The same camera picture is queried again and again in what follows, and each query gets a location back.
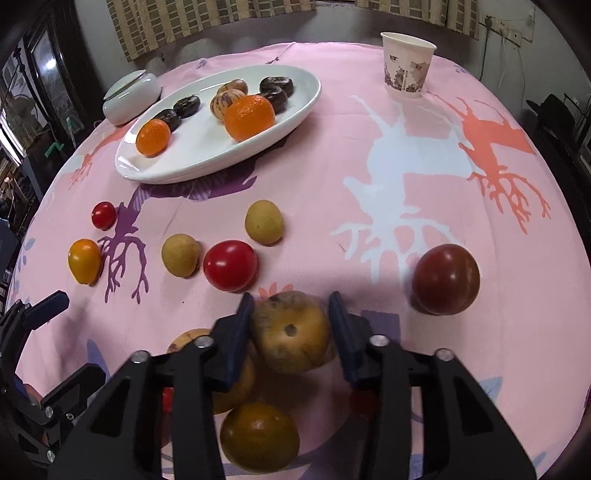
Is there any yellow orange tomato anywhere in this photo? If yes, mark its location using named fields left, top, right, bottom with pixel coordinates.
left=68, top=239, right=102, bottom=285

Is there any dark yellow tomato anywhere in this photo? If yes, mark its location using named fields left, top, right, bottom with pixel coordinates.
left=219, top=402, right=301, bottom=473

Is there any dark red plum tomato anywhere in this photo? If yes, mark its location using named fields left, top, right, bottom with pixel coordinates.
left=411, top=244, right=481, bottom=316

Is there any striped yellow pepino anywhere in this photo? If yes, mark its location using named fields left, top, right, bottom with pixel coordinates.
left=250, top=291, right=332, bottom=374

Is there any orange mandarin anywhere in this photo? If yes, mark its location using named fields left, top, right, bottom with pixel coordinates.
left=223, top=95, right=276, bottom=142
left=135, top=119, right=171, bottom=157

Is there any dark purple water chestnut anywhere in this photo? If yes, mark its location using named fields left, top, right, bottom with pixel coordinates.
left=153, top=108, right=181, bottom=133

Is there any striped pepino melon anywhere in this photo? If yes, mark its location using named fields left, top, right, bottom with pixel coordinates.
left=209, top=89, right=245, bottom=121

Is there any brown passion fruit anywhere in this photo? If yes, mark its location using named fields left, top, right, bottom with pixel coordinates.
left=217, top=79, right=249, bottom=95

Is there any tan longan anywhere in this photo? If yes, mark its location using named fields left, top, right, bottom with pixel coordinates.
left=161, top=234, right=201, bottom=278
left=245, top=200, right=284, bottom=246

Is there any pale green ceramic jar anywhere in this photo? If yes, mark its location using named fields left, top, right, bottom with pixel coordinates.
left=102, top=70, right=161, bottom=127

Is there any pink printed tablecloth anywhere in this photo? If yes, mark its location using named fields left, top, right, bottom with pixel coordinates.
left=9, top=43, right=590, bottom=473

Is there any dark water chestnut on plate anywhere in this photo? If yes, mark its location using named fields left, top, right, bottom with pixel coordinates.
left=173, top=95, right=200, bottom=119

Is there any white oval plate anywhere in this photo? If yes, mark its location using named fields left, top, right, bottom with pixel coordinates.
left=114, top=64, right=322, bottom=184

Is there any left checkered curtain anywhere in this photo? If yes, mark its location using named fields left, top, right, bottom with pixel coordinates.
left=106, top=0, right=315, bottom=61

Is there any checkered curtain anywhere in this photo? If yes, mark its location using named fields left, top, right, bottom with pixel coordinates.
left=356, top=0, right=480, bottom=39
left=106, top=0, right=315, bottom=61

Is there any patterned paper cup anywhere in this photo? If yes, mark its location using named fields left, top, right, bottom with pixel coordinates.
left=381, top=32, right=437, bottom=98

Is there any right checkered curtain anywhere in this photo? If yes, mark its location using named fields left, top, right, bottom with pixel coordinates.
left=356, top=0, right=480, bottom=39

